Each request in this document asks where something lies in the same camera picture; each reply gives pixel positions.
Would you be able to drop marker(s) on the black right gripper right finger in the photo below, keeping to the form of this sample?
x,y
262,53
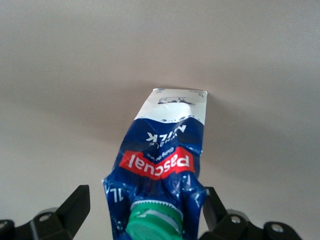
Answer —
x,y
220,222

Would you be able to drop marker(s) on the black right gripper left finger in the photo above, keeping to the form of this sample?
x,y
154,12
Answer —
x,y
75,210

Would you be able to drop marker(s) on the blue white milk carton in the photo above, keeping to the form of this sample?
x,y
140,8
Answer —
x,y
162,150

